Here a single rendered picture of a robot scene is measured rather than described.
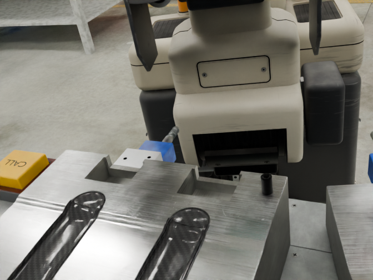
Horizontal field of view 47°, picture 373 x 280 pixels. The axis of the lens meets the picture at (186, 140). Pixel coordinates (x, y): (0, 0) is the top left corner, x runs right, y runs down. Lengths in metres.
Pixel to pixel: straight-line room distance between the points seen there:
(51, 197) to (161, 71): 0.64
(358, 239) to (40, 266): 0.27
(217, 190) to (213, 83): 0.34
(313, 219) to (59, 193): 0.27
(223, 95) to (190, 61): 0.08
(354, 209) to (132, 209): 0.21
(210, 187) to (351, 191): 0.14
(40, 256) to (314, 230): 0.28
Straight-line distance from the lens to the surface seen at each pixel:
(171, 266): 0.36
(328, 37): 1.01
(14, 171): 0.63
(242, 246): 0.36
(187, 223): 0.38
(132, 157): 0.54
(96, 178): 0.49
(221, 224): 0.37
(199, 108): 0.74
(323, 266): 0.46
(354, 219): 0.43
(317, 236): 0.48
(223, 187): 0.44
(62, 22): 3.64
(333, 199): 0.45
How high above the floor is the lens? 1.15
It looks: 32 degrees down
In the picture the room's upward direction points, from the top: 11 degrees counter-clockwise
